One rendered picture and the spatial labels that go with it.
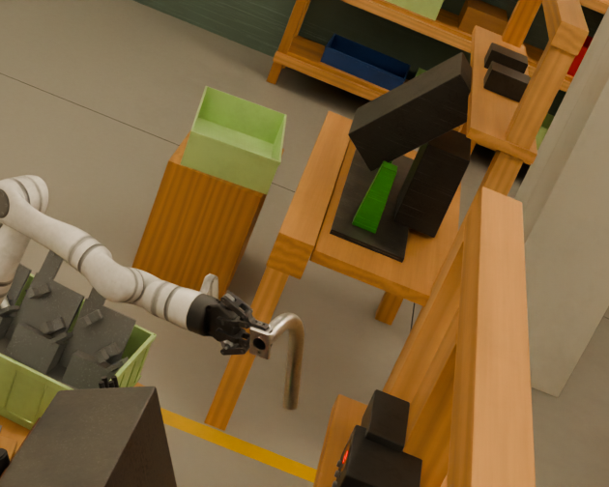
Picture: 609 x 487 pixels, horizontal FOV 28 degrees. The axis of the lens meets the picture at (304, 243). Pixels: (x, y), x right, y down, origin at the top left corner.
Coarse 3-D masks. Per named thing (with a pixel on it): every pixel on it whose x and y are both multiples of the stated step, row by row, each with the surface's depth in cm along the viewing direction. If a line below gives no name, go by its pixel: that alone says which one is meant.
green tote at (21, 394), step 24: (24, 288) 344; (144, 336) 339; (0, 360) 305; (144, 360) 342; (0, 384) 308; (24, 384) 306; (48, 384) 304; (120, 384) 323; (0, 408) 310; (24, 408) 309
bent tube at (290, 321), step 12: (276, 324) 222; (288, 324) 224; (300, 324) 229; (252, 336) 218; (264, 336) 217; (276, 336) 221; (300, 336) 231; (252, 348) 220; (264, 348) 220; (288, 348) 234; (300, 348) 233; (288, 360) 235; (300, 360) 234; (288, 372) 236; (300, 372) 236; (288, 384) 237; (288, 396) 238; (288, 408) 239
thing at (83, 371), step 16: (96, 304) 326; (112, 320) 326; (128, 320) 326; (80, 336) 328; (96, 336) 327; (112, 336) 327; (128, 336) 326; (64, 352) 328; (80, 352) 327; (96, 352) 328; (80, 368) 323; (96, 368) 322; (80, 384) 323; (96, 384) 323
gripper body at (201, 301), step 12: (204, 300) 223; (216, 300) 225; (192, 312) 223; (204, 312) 222; (216, 312) 222; (228, 312) 221; (192, 324) 223; (204, 324) 223; (216, 324) 224; (216, 336) 225
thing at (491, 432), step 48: (480, 192) 242; (480, 240) 219; (480, 288) 201; (480, 336) 185; (528, 336) 192; (480, 384) 172; (528, 384) 177; (480, 432) 161; (528, 432) 165; (480, 480) 151; (528, 480) 155
